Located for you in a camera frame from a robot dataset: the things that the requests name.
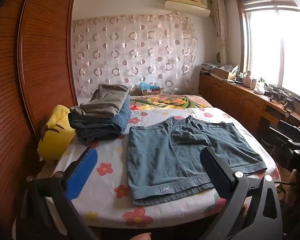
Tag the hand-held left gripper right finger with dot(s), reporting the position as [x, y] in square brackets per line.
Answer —
[215, 173]

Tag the person's left hand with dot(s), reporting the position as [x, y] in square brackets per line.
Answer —
[141, 237]

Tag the white floral bed sheet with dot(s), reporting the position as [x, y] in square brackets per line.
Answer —
[110, 155]

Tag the beige window curtain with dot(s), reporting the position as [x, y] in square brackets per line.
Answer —
[220, 30]

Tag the green lid bottle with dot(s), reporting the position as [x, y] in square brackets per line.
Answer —
[262, 83]

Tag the pink bottle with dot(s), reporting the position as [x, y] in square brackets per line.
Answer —
[247, 80]

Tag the folded olive pants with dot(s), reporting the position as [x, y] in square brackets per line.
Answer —
[107, 100]

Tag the small cardboard box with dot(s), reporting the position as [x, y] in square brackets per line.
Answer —
[153, 92]

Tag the circle patterned sheer curtain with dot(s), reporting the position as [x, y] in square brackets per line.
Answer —
[135, 55]

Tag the patterned folded cloth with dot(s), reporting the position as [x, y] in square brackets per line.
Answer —
[208, 67]

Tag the wooden cabinet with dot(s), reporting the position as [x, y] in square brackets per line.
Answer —
[227, 92]

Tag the blue-grey denim shorts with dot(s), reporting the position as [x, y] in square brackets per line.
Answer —
[160, 160]

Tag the wooden headboard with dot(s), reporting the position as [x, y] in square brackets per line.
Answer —
[40, 55]

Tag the folded blue jeans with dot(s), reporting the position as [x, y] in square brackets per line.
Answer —
[123, 115]

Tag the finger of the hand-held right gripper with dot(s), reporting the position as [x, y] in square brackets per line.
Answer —
[288, 130]

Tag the wall air conditioner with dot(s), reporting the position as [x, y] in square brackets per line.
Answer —
[185, 2]

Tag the white cup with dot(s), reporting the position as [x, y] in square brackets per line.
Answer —
[253, 84]

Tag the open cardboard box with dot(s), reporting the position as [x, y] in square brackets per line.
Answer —
[225, 73]

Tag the black device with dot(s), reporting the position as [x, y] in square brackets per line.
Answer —
[275, 93]
[291, 103]

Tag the yellow plush pillow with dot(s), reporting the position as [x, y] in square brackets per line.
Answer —
[56, 135]

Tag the window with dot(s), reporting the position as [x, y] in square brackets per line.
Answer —
[277, 42]

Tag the folded dark jeans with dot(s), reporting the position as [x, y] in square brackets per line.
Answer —
[95, 130]

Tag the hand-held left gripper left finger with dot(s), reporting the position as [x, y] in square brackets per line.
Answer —
[82, 173]

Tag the person's right forearm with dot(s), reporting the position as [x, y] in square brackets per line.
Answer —
[293, 182]

